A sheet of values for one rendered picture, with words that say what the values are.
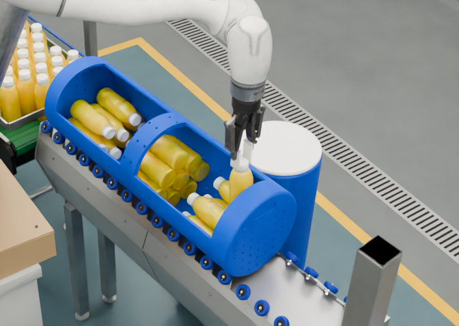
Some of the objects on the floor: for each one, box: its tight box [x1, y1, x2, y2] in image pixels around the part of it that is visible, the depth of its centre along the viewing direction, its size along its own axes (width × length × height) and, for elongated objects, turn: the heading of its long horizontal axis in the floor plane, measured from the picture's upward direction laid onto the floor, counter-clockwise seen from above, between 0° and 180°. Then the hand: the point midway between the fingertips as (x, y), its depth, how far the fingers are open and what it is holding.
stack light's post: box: [83, 21, 98, 57], centre depth 363 cm, size 4×4×110 cm
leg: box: [64, 202, 89, 321], centre depth 330 cm, size 6×6×63 cm
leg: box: [97, 228, 117, 304], centre depth 338 cm, size 6×6×63 cm
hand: (241, 154), depth 229 cm, fingers closed on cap, 4 cm apart
